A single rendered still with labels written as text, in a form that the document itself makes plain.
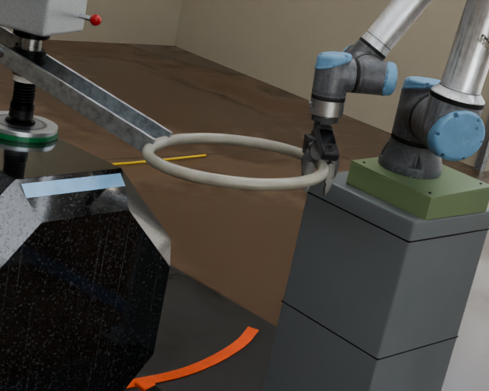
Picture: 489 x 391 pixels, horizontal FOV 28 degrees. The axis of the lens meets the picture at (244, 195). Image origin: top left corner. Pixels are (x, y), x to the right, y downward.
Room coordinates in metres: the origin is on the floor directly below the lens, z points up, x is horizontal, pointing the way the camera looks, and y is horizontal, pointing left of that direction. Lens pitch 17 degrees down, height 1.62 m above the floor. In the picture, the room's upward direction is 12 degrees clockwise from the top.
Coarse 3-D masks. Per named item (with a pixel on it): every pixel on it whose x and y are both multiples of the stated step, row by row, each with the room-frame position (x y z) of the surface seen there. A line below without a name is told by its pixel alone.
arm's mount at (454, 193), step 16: (368, 160) 2.81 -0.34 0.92; (352, 176) 2.77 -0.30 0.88; (368, 176) 2.73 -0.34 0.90; (384, 176) 2.69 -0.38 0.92; (400, 176) 2.71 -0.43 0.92; (448, 176) 2.80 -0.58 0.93; (464, 176) 2.83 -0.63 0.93; (368, 192) 2.72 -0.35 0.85; (384, 192) 2.68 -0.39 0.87; (400, 192) 2.64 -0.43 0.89; (416, 192) 2.61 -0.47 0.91; (432, 192) 2.62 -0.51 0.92; (448, 192) 2.64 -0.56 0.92; (464, 192) 2.68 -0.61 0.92; (480, 192) 2.75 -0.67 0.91; (400, 208) 2.64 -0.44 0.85; (416, 208) 2.60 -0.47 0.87; (432, 208) 2.59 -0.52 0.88; (448, 208) 2.64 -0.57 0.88; (464, 208) 2.70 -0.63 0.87; (480, 208) 2.76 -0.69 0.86
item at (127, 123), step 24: (0, 48) 2.60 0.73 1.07; (24, 72) 2.58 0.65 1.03; (48, 72) 2.56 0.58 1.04; (72, 72) 2.66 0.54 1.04; (72, 96) 2.53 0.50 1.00; (96, 96) 2.63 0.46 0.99; (96, 120) 2.51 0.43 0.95; (120, 120) 2.49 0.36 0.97; (144, 120) 2.59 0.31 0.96; (144, 144) 2.47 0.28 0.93
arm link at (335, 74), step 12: (324, 60) 2.50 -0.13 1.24; (336, 60) 2.50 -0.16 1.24; (348, 60) 2.51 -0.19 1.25; (324, 72) 2.50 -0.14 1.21; (336, 72) 2.50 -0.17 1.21; (348, 72) 2.51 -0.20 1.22; (324, 84) 2.50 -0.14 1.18; (336, 84) 2.50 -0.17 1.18; (348, 84) 2.51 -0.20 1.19; (312, 96) 2.52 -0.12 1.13; (324, 96) 2.49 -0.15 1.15; (336, 96) 2.50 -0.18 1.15
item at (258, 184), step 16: (160, 144) 2.51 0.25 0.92; (176, 144) 2.59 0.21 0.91; (240, 144) 2.68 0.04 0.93; (256, 144) 2.67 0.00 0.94; (272, 144) 2.65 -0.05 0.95; (288, 144) 2.64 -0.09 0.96; (160, 160) 2.30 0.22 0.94; (176, 176) 2.25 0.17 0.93; (192, 176) 2.23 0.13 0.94; (208, 176) 2.22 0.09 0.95; (224, 176) 2.22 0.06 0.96; (304, 176) 2.31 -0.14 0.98; (320, 176) 2.35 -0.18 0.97
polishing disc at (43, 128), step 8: (0, 112) 2.70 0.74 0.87; (8, 112) 2.71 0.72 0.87; (0, 120) 2.62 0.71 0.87; (40, 120) 2.70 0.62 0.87; (48, 120) 2.72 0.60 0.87; (0, 128) 2.54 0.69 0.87; (8, 128) 2.56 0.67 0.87; (16, 128) 2.57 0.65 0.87; (24, 128) 2.59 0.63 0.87; (32, 128) 2.61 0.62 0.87; (40, 128) 2.62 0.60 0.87; (48, 128) 2.64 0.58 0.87; (56, 128) 2.66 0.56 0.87; (16, 136) 2.54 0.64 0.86; (24, 136) 2.55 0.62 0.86; (32, 136) 2.56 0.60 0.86; (40, 136) 2.57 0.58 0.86; (48, 136) 2.60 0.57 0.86
